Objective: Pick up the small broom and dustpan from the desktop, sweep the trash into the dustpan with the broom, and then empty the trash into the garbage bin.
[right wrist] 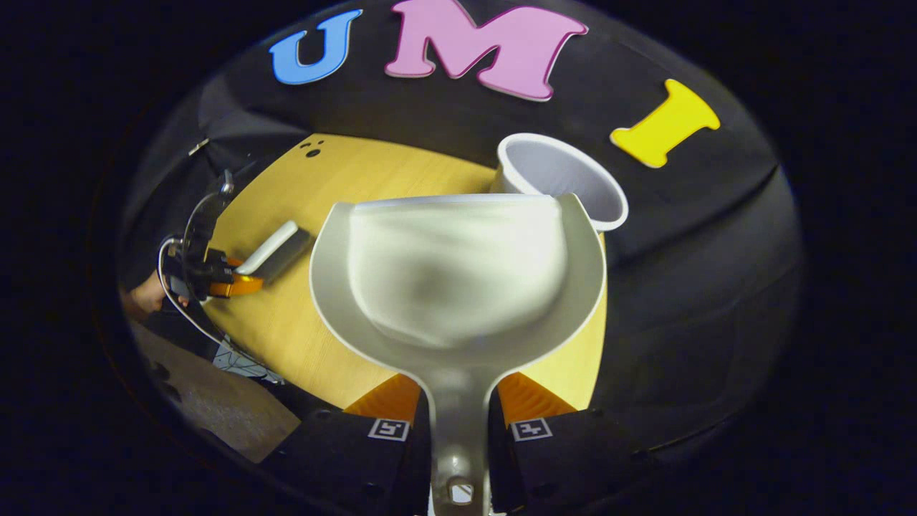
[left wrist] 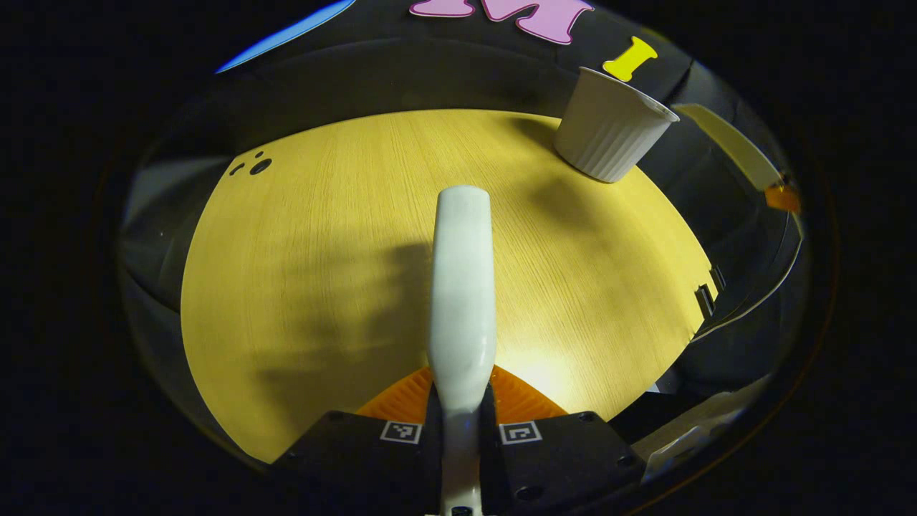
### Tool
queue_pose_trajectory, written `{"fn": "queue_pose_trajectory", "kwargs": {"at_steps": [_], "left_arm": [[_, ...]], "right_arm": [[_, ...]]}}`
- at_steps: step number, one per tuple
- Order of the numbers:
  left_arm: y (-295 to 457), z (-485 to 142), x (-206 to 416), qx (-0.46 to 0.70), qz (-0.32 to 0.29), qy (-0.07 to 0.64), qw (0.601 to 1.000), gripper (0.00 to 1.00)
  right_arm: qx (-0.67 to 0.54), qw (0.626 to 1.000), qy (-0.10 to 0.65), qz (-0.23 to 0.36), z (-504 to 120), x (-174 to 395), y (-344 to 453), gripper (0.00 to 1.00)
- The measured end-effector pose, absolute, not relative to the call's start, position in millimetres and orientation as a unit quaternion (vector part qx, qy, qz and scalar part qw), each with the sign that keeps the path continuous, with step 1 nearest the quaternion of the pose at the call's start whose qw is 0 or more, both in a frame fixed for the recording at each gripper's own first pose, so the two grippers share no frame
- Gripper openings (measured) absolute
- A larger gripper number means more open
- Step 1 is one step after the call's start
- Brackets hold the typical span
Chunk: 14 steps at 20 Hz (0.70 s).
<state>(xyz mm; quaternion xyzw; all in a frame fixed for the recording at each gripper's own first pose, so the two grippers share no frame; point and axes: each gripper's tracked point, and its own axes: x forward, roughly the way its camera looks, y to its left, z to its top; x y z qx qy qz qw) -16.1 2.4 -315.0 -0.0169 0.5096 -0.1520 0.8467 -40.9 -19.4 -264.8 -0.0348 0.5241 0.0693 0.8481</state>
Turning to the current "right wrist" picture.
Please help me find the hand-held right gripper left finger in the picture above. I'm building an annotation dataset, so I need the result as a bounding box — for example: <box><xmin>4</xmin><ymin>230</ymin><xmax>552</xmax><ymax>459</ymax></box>
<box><xmin>261</xmin><ymin>373</ymin><xmax>431</xmax><ymax>516</ymax></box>

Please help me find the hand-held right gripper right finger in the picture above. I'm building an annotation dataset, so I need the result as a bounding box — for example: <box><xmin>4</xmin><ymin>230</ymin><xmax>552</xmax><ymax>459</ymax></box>
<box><xmin>488</xmin><ymin>371</ymin><xmax>661</xmax><ymax>514</ymax></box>

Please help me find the small white broom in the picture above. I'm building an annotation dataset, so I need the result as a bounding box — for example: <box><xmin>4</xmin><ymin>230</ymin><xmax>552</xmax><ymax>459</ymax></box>
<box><xmin>235</xmin><ymin>220</ymin><xmax>315</xmax><ymax>285</ymax></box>

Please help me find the white dustpan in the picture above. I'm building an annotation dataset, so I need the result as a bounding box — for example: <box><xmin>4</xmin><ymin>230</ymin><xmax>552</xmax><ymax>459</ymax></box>
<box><xmin>309</xmin><ymin>193</ymin><xmax>609</xmax><ymax>516</ymax></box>

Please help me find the white ribbed garbage bin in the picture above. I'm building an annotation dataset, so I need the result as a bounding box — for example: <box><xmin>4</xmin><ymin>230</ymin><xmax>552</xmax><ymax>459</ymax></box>
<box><xmin>490</xmin><ymin>132</ymin><xmax>630</xmax><ymax>233</ymax></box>

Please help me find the wooden desktop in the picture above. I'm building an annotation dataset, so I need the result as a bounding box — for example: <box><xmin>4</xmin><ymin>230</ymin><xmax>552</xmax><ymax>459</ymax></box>
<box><xmin>203</xmin><ymin>132</ymin><xmax>610</xmax><ymax>418</ymax></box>

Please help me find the white cable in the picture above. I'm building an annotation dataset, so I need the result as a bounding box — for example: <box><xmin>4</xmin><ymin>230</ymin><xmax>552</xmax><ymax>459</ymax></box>
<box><xmin>156</xmin><ymin>235</ymin><xmax>287</xmax><ymax>381</ymax></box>

